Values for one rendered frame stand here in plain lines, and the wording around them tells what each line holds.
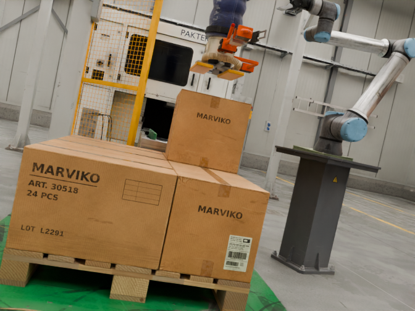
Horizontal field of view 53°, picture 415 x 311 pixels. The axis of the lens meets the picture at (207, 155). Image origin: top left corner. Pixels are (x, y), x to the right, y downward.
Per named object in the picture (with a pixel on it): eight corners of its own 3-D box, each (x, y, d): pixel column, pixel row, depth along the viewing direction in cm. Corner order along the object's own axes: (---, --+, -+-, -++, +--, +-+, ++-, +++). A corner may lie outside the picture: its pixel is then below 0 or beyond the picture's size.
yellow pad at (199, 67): (189, 71, 272) (190, 63, 272) (204, 74, 274) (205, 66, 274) (196, 64, 239) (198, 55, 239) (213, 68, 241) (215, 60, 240)
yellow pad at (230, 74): (217, 77, 276) (218, 70, 275) (231, 81, 277) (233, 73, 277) (228, 72, 242) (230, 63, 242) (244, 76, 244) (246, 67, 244)
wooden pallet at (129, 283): (57, 213, 278) (61, 192, 277) (201, 237, 295) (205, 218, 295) (-3, 284, 160) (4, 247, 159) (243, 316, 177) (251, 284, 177)
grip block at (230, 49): (217, 50, 236) (219, 39, 236) (233, 54, 238) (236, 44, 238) (220, 47, 228) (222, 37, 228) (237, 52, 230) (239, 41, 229)
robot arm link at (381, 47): (396, 43, 274) (303, 23, 258) (409, 41, 262) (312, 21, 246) (393, 61, 276) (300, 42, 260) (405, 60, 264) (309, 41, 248)
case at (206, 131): (165, 152, 287) (176, 95, 285) (221, 163, 292) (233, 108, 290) (167, 160, 228) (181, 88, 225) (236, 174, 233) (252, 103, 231)
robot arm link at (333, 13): (339, 20, 237) (343, 2, 236) (318, 15, 235) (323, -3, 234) (331, 23, 246) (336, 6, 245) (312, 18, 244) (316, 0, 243)
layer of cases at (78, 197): (61, 192, 277) (73, 134, 275) (205, 218, 294) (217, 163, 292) (4, 247, 159) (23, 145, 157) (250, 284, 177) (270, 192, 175)
